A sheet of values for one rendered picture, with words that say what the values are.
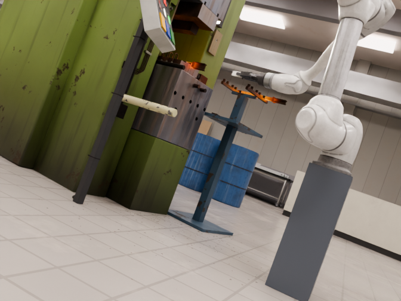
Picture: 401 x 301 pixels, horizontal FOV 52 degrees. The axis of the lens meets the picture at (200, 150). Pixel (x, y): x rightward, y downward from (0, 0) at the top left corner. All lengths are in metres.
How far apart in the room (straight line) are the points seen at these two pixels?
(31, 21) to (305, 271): 2.40
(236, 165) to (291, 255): 3.64
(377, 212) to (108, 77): 6.34
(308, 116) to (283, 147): 9.72
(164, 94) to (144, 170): 0.49
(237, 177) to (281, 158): 6.02
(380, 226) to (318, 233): 6.15
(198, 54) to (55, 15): 1.00
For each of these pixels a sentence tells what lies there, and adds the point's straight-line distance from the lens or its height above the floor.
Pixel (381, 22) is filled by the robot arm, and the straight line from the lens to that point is 2.22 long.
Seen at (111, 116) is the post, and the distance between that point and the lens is 2.21.
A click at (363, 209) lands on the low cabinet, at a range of 8.08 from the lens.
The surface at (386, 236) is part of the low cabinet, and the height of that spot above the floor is 0.31.
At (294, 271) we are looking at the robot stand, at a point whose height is 0.11.
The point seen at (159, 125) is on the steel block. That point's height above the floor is 0.54.
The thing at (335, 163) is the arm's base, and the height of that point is 0.63.
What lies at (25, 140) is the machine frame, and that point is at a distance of 2.82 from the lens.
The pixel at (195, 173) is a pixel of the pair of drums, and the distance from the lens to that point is 5.85.
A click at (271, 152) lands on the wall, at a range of 11.57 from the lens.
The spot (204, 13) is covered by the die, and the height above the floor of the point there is 1.32.
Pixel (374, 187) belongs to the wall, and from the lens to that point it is 11.32.
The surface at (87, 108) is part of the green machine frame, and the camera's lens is 2.60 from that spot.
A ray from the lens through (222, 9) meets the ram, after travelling 2.94.
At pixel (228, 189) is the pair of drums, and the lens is 5.54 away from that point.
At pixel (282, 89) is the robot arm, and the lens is 2.35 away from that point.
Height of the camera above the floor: 0.43
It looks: 1 degrees up
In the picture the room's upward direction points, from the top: 20 degrees clockwise
